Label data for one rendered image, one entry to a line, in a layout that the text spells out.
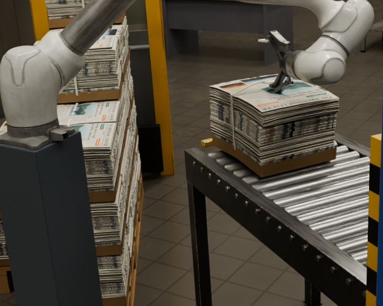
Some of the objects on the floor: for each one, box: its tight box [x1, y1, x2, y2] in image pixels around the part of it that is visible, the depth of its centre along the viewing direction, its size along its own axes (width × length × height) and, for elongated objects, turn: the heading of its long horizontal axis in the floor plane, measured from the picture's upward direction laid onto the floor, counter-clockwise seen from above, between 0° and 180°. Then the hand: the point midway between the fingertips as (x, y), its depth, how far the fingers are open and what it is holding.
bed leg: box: [303, 278, 322, 306], centre depth 287 cm, size 6×6×68 cm
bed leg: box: [187, 181, 212, 306], centre depth 269 cm, size 6×6×68 cm
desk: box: [162, 0, 294, 66], centre depth 732 cm, size 64×124×67 cm, turn 67°
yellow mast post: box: [145, 0, 174, 175], centre depth 415 cm, size 9×9×185 cm
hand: (265, 61), depth 235 cm, fingers open, 13 cm apart
